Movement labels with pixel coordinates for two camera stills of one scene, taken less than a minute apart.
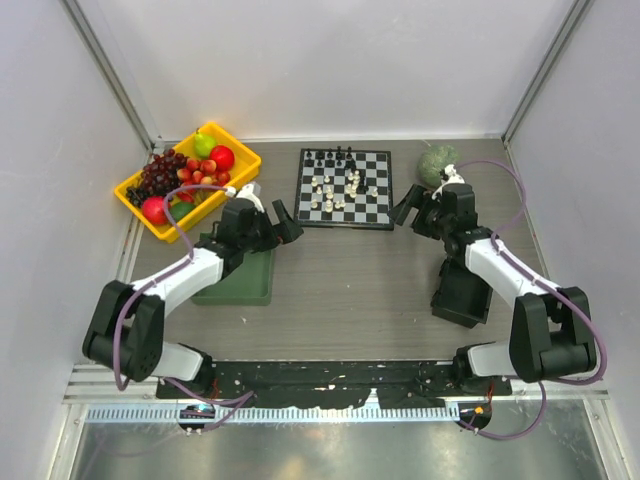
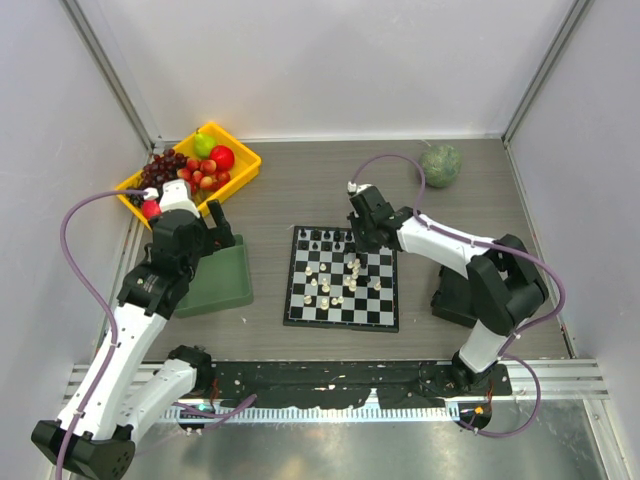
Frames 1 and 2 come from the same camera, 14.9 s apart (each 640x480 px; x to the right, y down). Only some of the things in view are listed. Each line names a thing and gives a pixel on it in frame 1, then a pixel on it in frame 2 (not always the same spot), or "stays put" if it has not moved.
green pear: (203, 144) stays put
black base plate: (318, 384) stays put
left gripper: (286, 230) to (221, 231)
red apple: (223, 157) stays put
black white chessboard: (344, 188) to (329, 287)
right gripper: (413, 199) to (360, 244)
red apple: (154, 210) stays put
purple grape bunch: (160, 176) stays put
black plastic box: (461, 296) stays put
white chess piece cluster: (351, 190) to (354, 265)
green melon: (433, 160) stays put
